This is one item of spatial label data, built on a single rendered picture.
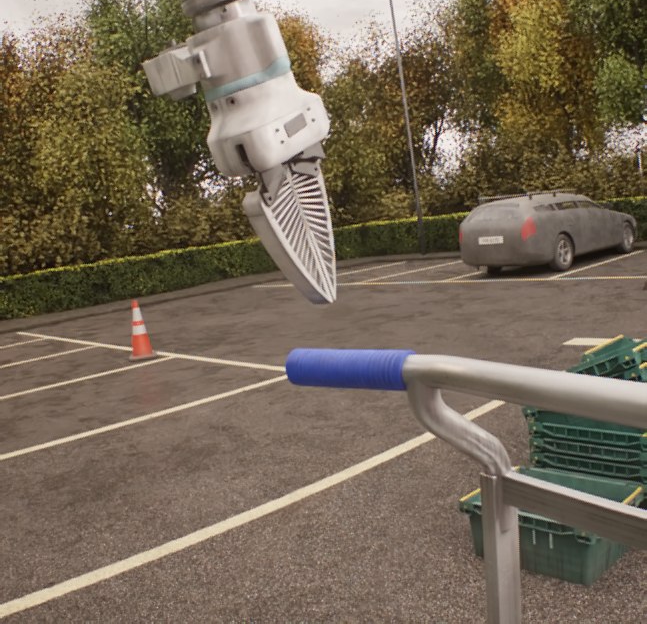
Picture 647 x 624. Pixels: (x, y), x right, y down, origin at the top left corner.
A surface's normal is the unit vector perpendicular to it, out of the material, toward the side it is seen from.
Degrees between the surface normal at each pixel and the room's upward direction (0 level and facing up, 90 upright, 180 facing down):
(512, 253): 90
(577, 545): 93
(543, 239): 86
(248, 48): 100
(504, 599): 90
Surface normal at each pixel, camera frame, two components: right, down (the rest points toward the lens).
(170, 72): -0.66, 0.47
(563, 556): -0.74, 0.15
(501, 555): 0.51, 0.02
